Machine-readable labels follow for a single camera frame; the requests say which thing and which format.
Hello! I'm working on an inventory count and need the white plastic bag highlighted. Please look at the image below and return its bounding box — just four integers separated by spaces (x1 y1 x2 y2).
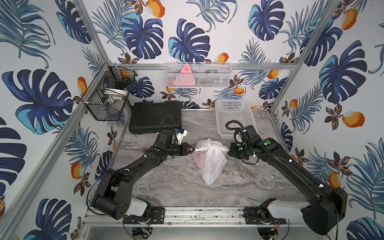
192 139 229 186

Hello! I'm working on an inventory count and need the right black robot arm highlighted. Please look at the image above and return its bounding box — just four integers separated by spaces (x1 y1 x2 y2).
225 120 348 236

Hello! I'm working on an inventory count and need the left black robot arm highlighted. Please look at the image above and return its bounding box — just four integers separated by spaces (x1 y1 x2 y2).
91 114 195 223

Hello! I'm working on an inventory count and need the white plastic basket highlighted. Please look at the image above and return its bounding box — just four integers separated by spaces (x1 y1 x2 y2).
215 100 258 140

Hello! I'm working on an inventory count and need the black tool case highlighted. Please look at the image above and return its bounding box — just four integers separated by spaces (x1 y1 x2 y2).
129 101 182 135

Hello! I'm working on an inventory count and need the pink triangle card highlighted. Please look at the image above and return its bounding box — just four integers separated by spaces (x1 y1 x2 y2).
174 63 197 87

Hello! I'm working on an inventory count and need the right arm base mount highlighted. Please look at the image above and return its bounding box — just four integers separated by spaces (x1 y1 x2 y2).
243 198 287 226

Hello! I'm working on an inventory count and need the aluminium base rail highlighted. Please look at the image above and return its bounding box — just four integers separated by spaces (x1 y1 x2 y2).
83 207 307 228

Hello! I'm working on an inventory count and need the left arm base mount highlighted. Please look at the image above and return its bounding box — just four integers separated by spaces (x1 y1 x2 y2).
123 206 166 225

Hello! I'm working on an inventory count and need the clear wall shelf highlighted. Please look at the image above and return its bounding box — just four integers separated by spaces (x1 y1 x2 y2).
165 63 232 88

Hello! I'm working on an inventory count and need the black wire basket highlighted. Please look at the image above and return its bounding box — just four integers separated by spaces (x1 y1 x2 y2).
81 63 138 122

